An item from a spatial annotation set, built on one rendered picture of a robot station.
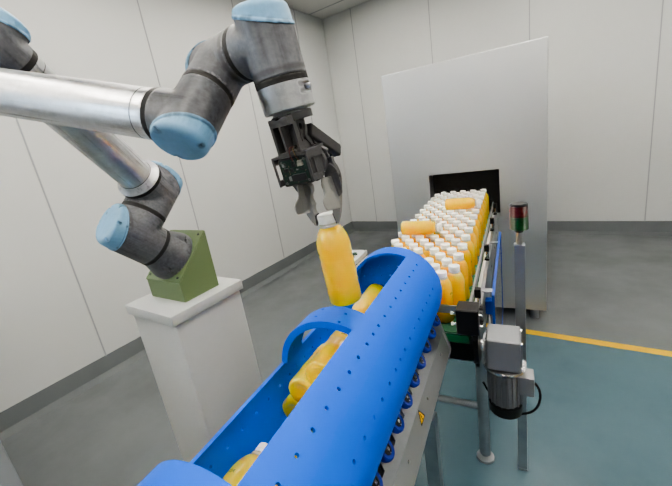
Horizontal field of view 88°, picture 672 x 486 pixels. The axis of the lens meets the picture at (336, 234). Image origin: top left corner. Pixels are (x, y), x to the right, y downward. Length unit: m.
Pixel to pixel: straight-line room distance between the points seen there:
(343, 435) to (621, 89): 4.85
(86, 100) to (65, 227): 2.70
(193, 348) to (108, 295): 2.19
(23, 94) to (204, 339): 0.95
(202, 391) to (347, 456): 0.99
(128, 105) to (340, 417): 0.59
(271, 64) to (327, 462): 0.58
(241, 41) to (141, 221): 0.85
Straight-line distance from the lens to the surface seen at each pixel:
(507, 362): 1.38
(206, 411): 1.55
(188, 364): 1.43
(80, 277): 3.44
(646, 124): 5.15
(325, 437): 0.57
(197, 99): 0.62
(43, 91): 0.80
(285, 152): 0.61
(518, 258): 1.50
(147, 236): 1.34
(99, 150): 1.23
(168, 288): 1.46
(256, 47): 0.61
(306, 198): 0.67
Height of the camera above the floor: 1.59
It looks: 15 degrees down
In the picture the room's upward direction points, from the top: 9 degrees counter-clockwise
